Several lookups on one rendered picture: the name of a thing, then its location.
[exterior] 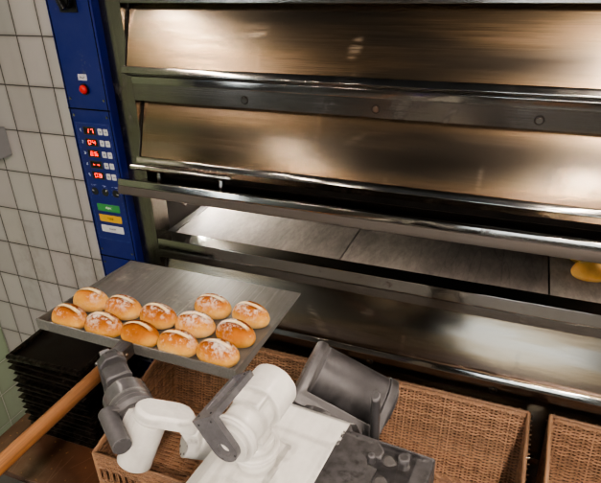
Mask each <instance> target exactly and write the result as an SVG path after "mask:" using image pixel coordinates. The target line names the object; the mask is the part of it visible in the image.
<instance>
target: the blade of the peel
mask: <svg viewBox="0 0 601 483"><path fill-rule="evenodd" d="M90 287H91V288H97V289H99V290H101V291H102V292H104V293H105V294H106V295H107V297H108V299H109V298H110V297H112V296H114V295H117V294H124V295H127V296H130V297H132V298H134V299H136V300H137V301H138V302H139V303H140V305H141V307H142V308H143V307H144V306H145V305H146V304H148V303H153V302H157V303H162V304H165V305H167V306H169V307H170V308H172V309H173V310H174V312H175V313H176V316H177V317H178V315H179V314H181V313H182V312H185V311H195V302H196V299H197V298H198V297H199V296H200V295H202V294H205V293H215V294H218V295H220V296H222V297H224V298H225V299H226V300H227V301H228V302H229V303H230V305H231V308H232V310H231V313H230V315H229V316H228V317H226V318H223V319H216V320H215V319H213V320H214V322H215V324H216V328H217V326H218V324H219V323H220V322H221V321H223V320H225V319H228V318H233V317H232V311H233V309H234V307H235V306H236V305H237V304H238V303H240V302H242V301H252V302H255V303H258V304H260V305H261V306H263V307H264V308H265V309H266V311H267V312H268V314H269V318H270V319H269V323H268V325H267V326H266V327H264V328H261V329H253V331H254V333H255V334H256V340H255V342H254V344H253V345H252V346H250V347H247V348H237V349H238V351H239V353H240V359H239V361H238V363H237V364H236V365H235V366H233V367H230V368H227V367H223V366H219V365H216V364H212V363H208V362H204V361H201V360H199V359H198V357H197V355H196V354H195V355H194V356H191V357H185V356H179V355H176V354H172V353H168V352H164V351H160V350H159V349H158V347H157V345H155V346H154V347H151V348H149V347H146V346H142V345H138V344H134V343H132V344H133V349H134V354H136V355H139V356H142V357H149V358H153V359H156V360H160V361H164V362H168V363H170V364H174V365H178V366H182V367H185V368H189V369H193V370H197V371H199V372H203V373H207V374H211V375H214V376H218V377H222V378H226V379H229V380H230V379H231V378H232V377H233V376H235V375H238V374H240V373H242V372H243V371H244V370H245V368H246V367H247V366H248V364H249V363H250V362H251V360H252V359H253V358H254V356H256V354H257V353H258V352H259V350H260V349H261V348H262V346H263V345H264V344H265V342H266V341H267V339H268V338H269V337H270V335H271V334H272V333H273V331H274V330H275V329H276V327H277V326H278V324H279V323H280V322H281V320H282V319H283V318H284V316H285V315H286V314H287V312H288V311H289V309H290V308H291V307H292V305H293V304H294V303H295V301H296V300H297V299H298V297H299V296H300V294H301V293H298V292H293V291H288V290H283V289H279V288H274V287H264V286H259V285H254V284H249V283H245V282H240V281H234V280H229V279H224V278H220V277H215V276H210V275H204V274H199V273H194V272H190V271H185V270H180V269H175V268H169V267H165V266H160V265H155V264H146V263H140V262H135V261H129V262H128V263H126V264H125V265H123V266H121V267H119V268H118V269H116V270H114V271H113V272H111V273H110V274H108V275H106V276H105V277H103V278H102V279H101V280H99V281H97V282H96V283H94V284H93V285H91V286H90ZM53 310H54V309H51V310H49V311H47V312H46V313H44V314H42V315H41V316H39V317H38V318H37V319H36V323H37V326H38V328H39V329H41V330H45V331H49V332H53V333H56V334H63V335H67V336H70V337H74V338H77V339H81V340H84V341H88V342H92V343H96V344H99V345H103V346H106V347H110V348H112V347H113V346H115V345H116V344H117V343H118V342H119V341H120V340H123V339H122V338H121V336H120V335H119V336H117V337H114V338H112V337H108V336H104V335H100V334H96V333H91V332H87V331H86V330H85V328H82V329H80V330H79V329H75V328H71V327H67V326H64V325H60V324H57V323H53V321H52V312H53Z"/></svg>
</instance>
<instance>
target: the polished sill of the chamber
mask: <svg viewBox="0 0 601 483"><path fill-rule="evenodd" d="M158 245H159V248H160V249H165V250H171V251H175V252H181V253H186V254H192V255H197V256H202V257H207V258H213V259H218V260H224V261H228V262H234V263H239V264H245V265H255V266H259V267H265V268H270V269H276V270H281V271H286V272H292V273H297V274H303V275H308V276H313V277H318V278H324V279H329V280H335V281H339V282H345V283H350V284H356V285H361V286H367V287H371V288H381V289H387V290H392V291H398V292H402V293H408V294H413V295H419V296H424V297H429V298H434V299H440V300H445V301H451V302H455V303H461V304H466V305H472V306H477V307H482V308H487V309H493V310H499V311H509V312H513V313H519V314H524V315H530V316H535V317H540V318H545V319H551V320H556V321H562V322H567V323H572V324H577V325H583V326H588V327H593V328H598V329H601V304H600V303H594V302H589V301H583V300H577V299H571V298H565V297H560V296H554V295H548V294H542V293H537V292H531V291H525V290H519V289H513V288H508V287H497V286H491V285H485V284H480V283H475V282H469V281H463V280H457V279H452V278H446V277H440V276H434V275H428V274H423V273H417V272H411V271H405V270H400V269H394V268H388V267H382V266H376V265H370V264H360V263H354V262H348V261H342V260H337V259H331V258H325V257H319V256H314V255H308V254H302V253H296V252H290V251H285V250H279V249H273V248H267V247H262V246H257V245H251V244H245V243H239V242H233V241H223V240H217V239H211V238H205V237H200V236H194V235H188V234H182V233H176V232H171V231H167V232H166V233H164V234H163V235H162V236H160V237H159V238H158Z"/></svg>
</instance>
